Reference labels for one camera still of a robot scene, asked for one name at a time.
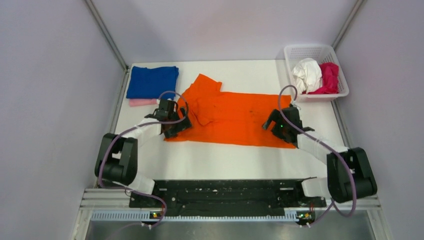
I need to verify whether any white t shirt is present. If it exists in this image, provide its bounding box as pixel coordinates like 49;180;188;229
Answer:
291;58;323;94

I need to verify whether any folded blue t shirt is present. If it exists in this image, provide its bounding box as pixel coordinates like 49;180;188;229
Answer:
126;66;179;99

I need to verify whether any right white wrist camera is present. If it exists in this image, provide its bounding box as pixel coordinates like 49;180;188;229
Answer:
289;102;301;110

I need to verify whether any magenta t shirt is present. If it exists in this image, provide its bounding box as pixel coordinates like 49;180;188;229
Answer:
308;62;339;95

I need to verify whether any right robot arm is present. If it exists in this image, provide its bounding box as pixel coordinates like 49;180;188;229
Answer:
262;105;378;206

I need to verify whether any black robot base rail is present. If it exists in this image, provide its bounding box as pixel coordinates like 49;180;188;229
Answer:
129;179;327;219

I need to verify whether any folded pink t shirt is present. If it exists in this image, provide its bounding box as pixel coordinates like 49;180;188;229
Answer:
128;98;158;107

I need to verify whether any white plastic basket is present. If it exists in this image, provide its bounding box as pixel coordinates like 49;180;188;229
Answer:
283;44;350;102

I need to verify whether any orange t shirt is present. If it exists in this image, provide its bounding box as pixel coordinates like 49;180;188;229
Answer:
168;74;294;149

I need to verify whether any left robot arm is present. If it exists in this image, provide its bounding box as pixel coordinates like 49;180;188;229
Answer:
94;99;192;207

